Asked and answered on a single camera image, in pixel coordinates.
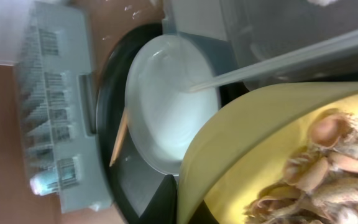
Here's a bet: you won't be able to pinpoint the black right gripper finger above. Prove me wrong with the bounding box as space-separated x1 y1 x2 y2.
138 174 219 224

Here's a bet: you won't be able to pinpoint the yellow bowl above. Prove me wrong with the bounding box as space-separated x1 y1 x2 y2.
177 82 358 223

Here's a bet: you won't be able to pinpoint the light blue plastic cup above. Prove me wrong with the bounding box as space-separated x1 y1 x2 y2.
30 169 77 196

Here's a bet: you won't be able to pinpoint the food scraps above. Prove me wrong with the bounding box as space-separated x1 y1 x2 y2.
244 109 358 224

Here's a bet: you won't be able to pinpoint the grey plastic dishwasher rack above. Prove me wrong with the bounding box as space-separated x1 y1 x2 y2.
15 1 112 213

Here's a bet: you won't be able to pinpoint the clear plastic waste bin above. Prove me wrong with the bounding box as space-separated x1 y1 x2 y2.
163 0 358 91

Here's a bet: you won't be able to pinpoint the round black tray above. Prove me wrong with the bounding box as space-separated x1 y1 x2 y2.
96 24 247 223

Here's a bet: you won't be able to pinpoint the wooden chopstick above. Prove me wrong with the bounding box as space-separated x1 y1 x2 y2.
109 108 128 167

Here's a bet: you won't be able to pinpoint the white round plate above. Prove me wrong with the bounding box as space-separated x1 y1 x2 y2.
125 34 221 176

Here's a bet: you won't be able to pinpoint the black rectangular tray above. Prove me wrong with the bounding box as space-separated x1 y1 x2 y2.
179 32 238 76

